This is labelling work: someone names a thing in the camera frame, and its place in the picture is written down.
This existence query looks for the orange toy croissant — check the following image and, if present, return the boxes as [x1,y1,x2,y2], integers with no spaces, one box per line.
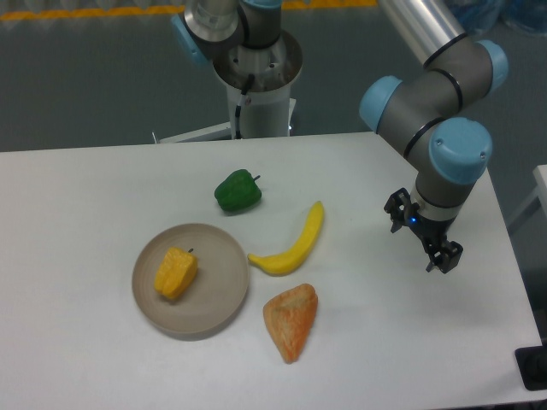
[262,284,318,364]

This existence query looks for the yellow toy pepper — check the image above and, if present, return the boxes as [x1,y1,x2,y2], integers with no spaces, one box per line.
[154,247,198,300]

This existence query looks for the white furniture at right edge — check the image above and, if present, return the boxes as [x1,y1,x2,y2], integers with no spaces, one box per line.
[506,164,547,235]

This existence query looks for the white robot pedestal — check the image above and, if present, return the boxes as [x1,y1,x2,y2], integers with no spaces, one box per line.
[157,30,303,144]

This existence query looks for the black cable on pedestal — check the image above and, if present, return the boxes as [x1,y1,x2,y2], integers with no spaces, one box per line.
[232,73,256,140]

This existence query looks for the yellow toy banana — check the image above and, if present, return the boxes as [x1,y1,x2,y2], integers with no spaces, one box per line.
[247,201,325,276]

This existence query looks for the green toy pepper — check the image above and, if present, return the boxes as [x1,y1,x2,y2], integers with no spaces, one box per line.
[214,169,262,213]

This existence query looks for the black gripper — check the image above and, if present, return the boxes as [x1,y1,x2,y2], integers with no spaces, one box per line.
[384,188,463,273]

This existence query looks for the beige round plate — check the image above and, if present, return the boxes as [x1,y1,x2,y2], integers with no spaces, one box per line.
[132,223,250,341]

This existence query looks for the black device at table edge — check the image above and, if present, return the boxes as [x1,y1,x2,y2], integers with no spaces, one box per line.
[515,346,546,391]

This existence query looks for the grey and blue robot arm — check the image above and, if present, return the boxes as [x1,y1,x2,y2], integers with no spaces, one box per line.
[171,1,509,272]

